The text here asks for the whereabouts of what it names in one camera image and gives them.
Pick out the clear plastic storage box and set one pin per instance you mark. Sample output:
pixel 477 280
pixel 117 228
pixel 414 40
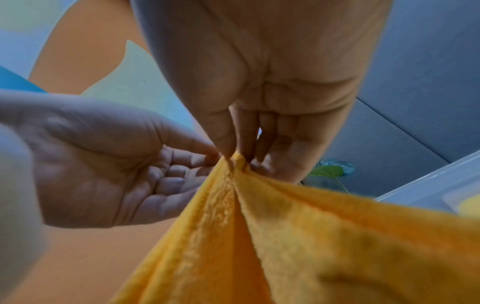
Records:
pixel 431 187

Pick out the green leafy plant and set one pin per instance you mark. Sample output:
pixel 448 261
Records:
pixel 330 170

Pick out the person's right hand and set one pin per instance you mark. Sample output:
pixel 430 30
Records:
pixel 270 53

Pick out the person's left hand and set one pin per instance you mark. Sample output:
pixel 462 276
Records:
pixel 93 154

